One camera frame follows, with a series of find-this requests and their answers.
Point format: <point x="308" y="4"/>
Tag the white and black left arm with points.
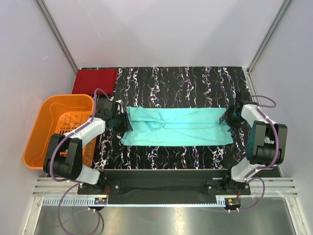
<point x="64" y="157"/>

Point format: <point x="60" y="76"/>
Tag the orange plastic laundry basket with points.
<point x="58" y="114"/>

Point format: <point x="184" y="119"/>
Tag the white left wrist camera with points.
<point x="120" y="104"/>

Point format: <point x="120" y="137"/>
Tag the folded red t shirt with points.
<point x="87" y="81"/>

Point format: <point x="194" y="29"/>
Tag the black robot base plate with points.
<point x="169" y="185"/>

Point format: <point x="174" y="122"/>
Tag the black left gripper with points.
<point x="124" y="121"/>

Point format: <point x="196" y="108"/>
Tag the teal t shirt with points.
<point x="175" y="127"/>

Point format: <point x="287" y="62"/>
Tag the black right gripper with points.
<point x="227" y="118"/>

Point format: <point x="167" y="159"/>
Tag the grey slotted cable duct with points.
<point x="117" y="202"/>

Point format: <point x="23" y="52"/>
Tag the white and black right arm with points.
<point x="265" y="147"/>

